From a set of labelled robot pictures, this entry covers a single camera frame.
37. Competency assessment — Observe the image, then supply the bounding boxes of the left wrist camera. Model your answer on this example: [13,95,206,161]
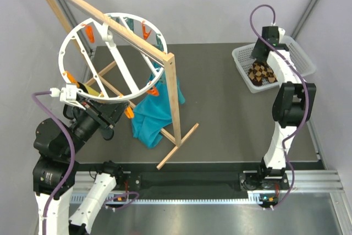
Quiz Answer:
[49,84,85,110]

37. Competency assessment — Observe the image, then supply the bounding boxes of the orange clothespin top left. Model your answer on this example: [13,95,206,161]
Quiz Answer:
[85,25,95,43]

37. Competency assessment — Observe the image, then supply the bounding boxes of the orange clothespin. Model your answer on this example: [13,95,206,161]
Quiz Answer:
[141,20,152,40]
[124,107,134,119]
[146,86,159,96]
[85,25,95,43]
[63,71,77,85]

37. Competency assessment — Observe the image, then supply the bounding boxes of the wooden drying rack frame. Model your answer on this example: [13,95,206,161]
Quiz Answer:
[46,0,198,170]

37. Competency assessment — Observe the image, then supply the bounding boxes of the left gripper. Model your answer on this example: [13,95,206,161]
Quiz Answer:
[63,95,130,156]

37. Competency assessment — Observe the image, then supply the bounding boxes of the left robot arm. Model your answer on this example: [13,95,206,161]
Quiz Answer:
[32,101,129,234]

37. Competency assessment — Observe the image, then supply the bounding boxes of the orange clothespin front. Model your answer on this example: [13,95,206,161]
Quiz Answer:
[124,107,134,119]

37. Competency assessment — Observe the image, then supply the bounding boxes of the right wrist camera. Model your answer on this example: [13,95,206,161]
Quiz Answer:
[261,26,285,45]

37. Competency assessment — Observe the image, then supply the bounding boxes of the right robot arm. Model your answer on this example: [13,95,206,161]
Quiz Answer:
[248,26,316,189]

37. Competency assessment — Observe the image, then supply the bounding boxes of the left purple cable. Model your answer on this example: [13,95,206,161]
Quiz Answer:
[31,91,76,219]

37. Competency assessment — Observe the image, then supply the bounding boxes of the brown argyle sock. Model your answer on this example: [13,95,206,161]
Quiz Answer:
[265,67,277,84]
[247,61,271,86]

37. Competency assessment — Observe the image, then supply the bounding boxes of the black and yellow sock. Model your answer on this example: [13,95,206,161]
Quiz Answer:
[62,80,115,141]

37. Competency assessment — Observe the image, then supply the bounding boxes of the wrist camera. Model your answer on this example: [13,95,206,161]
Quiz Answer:
[261,26,285,45]
[49,84,85,110]

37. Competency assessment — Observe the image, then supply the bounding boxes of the teal cloth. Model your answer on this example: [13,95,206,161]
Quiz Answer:
[131,74,172,149]

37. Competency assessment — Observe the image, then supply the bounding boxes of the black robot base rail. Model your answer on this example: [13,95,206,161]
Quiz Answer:
[117,162,288,201]

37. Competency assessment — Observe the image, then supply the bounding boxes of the orange clothespin top right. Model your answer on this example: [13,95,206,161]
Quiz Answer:
[141,20,152,40]

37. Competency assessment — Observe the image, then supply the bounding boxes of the white plastic basket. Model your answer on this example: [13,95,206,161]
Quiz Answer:
[232,35,316,94]

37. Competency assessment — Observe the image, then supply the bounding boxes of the white round clip hanger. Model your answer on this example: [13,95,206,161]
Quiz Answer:
[58,18,164,103]

